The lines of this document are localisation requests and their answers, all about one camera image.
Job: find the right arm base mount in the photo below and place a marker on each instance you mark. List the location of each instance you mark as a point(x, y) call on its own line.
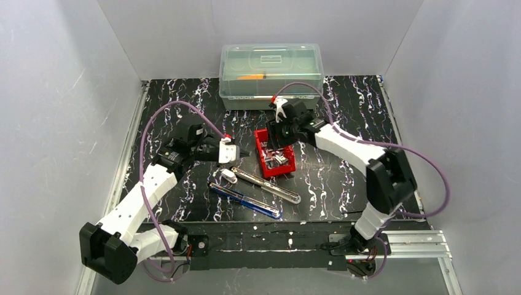
point(347, 244)

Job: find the pile of staple strips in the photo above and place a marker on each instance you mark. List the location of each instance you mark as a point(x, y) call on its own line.
point(275, 158)

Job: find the blue stapler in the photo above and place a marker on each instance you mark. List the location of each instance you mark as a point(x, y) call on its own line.
point(246, 201)

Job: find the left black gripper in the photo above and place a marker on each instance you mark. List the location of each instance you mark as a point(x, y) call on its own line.
point(214, 152)

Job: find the orange tool inside box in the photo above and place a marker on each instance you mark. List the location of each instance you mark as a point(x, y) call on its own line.
point(252, 77)

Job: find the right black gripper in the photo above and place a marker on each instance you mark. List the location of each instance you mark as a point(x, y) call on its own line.
point(275, 136)

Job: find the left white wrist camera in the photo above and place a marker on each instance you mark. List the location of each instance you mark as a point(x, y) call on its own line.
point(228, 152)

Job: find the red plastic bin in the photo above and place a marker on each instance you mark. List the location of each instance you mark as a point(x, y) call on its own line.
point(261, 138)

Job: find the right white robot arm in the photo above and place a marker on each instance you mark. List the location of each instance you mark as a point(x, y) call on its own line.
point(388, 175)

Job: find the clear plastic storage box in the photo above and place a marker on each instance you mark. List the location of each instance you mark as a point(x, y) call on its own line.
point(294, 70)

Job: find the black silver stapler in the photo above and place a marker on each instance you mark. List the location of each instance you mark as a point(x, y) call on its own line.
point(274, 189)

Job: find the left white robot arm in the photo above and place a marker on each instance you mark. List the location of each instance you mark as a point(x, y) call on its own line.
point(113, 247)

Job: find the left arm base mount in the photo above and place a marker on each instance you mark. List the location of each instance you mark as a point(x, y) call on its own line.
point(191, 245)

